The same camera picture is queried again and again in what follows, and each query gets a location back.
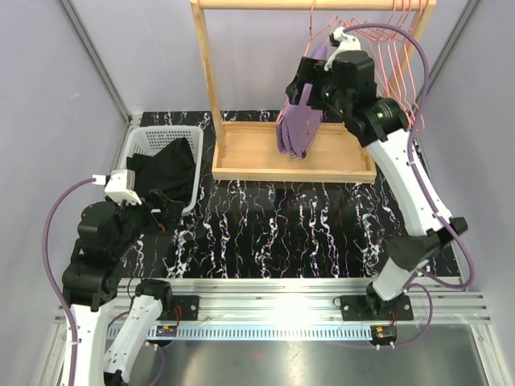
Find pink hanger of black trousers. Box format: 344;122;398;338
352;28;400;98

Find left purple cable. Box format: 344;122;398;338
42;179;168;386

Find black marble pattern mat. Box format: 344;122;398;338
123;111;406;278

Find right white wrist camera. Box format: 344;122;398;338
324;27;361;72

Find white plastic basket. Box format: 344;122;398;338
118;125;204;216

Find purple trousers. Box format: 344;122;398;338
275;43;329;160

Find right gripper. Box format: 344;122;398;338
286;56;351;117

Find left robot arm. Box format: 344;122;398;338
62;191;184;385

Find aluminium mounting rail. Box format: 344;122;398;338
54;277;494;341

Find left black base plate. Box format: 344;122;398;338
157;295;200;322

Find black trousers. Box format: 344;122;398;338
126;138;196;205

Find wooden clothes rack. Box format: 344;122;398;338
188;0;436;185

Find empty pink hanger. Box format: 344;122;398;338
377;0;419;121
360;1;413;110
393;1;435;128

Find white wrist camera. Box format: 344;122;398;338
324;27;361;72
92;169;142;206

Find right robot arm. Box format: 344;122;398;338
286;51;468;319

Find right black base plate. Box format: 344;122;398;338
332;294;414;322

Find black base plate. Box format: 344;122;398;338
332;294;414;322
157;295;200;322

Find pink hanger holding purple trousers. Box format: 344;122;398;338
275;0;339;125

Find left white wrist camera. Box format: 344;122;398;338
92;169;142;206

